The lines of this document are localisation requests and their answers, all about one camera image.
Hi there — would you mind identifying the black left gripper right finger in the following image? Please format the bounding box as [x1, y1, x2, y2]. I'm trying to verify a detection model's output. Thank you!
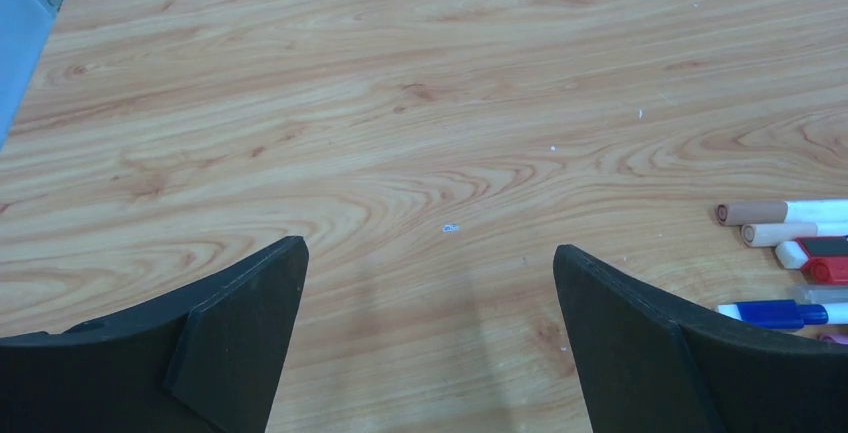
[553, 245, 847, 432]

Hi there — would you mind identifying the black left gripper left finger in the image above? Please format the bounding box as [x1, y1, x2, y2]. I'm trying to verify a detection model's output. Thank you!
[1, 236, 309, 432]

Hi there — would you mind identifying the blue capped thin pen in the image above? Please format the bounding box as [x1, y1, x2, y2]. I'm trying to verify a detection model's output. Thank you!
[715, 299, 847, 331]

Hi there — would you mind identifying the beige capped white marker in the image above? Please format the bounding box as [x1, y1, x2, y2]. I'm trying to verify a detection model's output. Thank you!
[740, 222, 848, 248]

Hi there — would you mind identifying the red capped white marker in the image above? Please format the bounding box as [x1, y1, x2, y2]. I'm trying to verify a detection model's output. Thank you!
[775, 236, 847, 285]

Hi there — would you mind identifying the brown capped white marker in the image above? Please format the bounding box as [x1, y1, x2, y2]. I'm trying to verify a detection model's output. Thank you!
[715, 199, 847, 226]

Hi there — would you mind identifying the pink capped white marker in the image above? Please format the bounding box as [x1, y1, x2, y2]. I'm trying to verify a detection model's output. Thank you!
[817, 334, 848, 345]

